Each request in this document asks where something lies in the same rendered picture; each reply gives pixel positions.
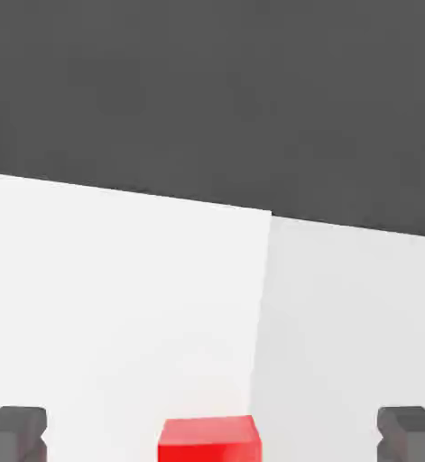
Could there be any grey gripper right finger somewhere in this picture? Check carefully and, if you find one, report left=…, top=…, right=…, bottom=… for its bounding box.
left=376, top=405, right=425, bottom=462

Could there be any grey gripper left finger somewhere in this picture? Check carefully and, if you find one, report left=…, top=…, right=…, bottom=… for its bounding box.
left=0, top=405, right=49, bottom=462

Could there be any small red cube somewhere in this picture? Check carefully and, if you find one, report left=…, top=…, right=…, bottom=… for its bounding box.
left=156, top=414, right=263, bottom=462

